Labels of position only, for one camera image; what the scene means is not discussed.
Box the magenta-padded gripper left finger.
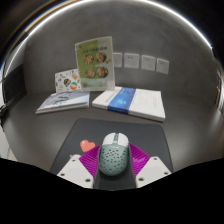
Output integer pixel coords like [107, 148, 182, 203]
[56, 143, 102, 190]

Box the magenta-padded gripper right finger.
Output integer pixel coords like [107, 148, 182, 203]
[127, 142, 173, 189]

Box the teal and white perforated mouse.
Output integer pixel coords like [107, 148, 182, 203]
[97, 131, 130, 177]

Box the black mouse pad with heart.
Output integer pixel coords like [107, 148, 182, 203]
[49, 117, 174, 176]

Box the grey striped cover book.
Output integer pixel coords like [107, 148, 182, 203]
[35, 90, 91, 115]

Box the white book with blue band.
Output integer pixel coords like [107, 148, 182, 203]
[91, 86, 167, 123]

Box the green food menu stand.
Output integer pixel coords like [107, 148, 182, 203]
[74, 35, 116, 92]

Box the white wall socket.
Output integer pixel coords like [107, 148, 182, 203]
[113, 52, 123, 69]
[156, 57, 170, 75]
[140, 54, 157, 72]
[123, 52, 141, 70]

